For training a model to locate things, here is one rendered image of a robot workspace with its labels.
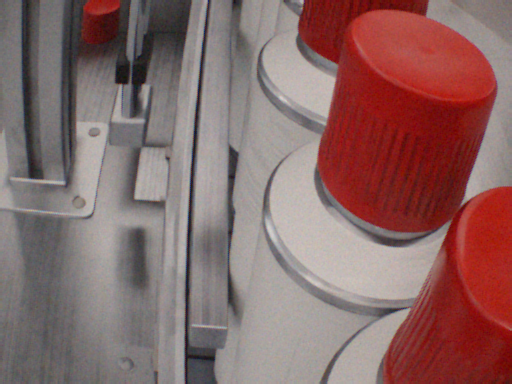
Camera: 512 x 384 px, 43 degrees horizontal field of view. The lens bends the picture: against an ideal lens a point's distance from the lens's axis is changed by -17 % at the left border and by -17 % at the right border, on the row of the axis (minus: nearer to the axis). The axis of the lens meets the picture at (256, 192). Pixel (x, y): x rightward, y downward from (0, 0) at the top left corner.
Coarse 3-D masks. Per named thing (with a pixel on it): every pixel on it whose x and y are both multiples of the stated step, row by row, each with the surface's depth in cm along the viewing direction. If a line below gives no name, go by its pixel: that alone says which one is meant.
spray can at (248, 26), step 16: (256, 0) 33; (240, 16) 36; (256, 16) 34; (240, 32) 36; (256, 32) 34; (240, 48) 36; (240, 64) 37; (240, 80) 37; (240, 96) 38; (240, 112) 38; (240, 128) 39
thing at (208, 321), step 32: (224, 0) 37; (224, 32) 35; (224, 64) 32; (224, 96) 31; (224, 128) 29; (224, 160) 28; (224, 192) 27; (192, 224) 26; (224, 224) 26; (192, 256) 25; (224, 256) 25; (192, 288) 24; (224, 288) 24; (192, 320) 23; (224, 320) 23
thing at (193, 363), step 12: (204, 48) 48; (192, 192) 38; (192, 204) 38; (192, 216) 37; (228, 216) 37; (228, 228) 37; (228, 240) 36; (228, 252) 36; (192, 348) 31; (204, 348) 31; (192, 360) 31; (204, 360) 31; (192, 372) 30; (204, 372) 30
